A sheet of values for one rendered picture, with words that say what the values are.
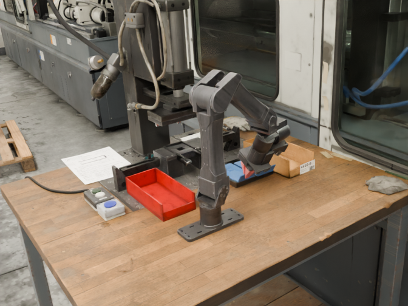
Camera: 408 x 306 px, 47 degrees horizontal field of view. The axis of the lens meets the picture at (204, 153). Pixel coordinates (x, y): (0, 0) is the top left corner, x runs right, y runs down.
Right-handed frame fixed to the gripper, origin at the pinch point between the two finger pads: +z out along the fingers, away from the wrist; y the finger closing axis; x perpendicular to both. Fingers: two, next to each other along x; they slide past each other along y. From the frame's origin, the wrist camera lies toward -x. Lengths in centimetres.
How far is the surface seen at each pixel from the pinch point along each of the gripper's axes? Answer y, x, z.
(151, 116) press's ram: 34.2, 19.1, -1.5
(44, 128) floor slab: 294, -32, 276
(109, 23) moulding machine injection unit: 289, -94, 146
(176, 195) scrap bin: 6.1, 22.8, 7.4
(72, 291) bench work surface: -16, 68, -4
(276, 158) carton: 1.6, -14.1, -1.4
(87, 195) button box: 21, 47, 13
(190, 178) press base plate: 13.2, 11.6, 12.1
